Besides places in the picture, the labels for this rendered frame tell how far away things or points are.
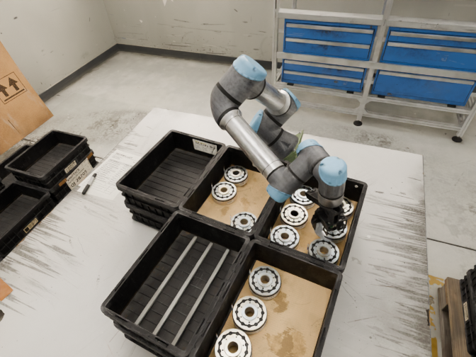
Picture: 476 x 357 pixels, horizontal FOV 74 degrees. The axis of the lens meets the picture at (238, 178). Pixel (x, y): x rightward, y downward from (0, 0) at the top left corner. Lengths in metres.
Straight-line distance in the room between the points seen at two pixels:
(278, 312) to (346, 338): 0.26
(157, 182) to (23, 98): 2.56
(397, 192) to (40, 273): 1.55
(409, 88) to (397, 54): 0.32
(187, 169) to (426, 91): 2.20
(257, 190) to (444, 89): 2.11
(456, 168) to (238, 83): 2.27
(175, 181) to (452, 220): 1.93
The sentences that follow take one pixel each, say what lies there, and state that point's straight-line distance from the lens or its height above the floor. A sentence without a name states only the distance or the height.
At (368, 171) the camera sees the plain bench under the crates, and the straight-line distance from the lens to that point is 1.67.
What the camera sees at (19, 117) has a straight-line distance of 3.76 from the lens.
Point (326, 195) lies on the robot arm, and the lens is 0.94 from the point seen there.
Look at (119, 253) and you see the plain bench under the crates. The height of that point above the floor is 0.70.
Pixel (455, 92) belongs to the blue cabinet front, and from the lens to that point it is 3.10.
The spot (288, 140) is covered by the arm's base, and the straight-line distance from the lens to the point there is 1.53.
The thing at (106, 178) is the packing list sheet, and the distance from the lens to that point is 1.73.
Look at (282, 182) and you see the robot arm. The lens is 0.99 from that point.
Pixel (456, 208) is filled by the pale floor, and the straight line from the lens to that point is 2.71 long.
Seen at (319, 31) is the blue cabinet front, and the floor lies 0.80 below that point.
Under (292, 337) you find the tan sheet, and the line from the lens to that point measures 1.03.
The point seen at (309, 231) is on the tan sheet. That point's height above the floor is 0.83.
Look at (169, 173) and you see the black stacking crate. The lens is 1.45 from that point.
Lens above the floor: 1.80
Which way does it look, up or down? 45 degrees down
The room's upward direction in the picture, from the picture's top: 4 degrees counter-clockwise
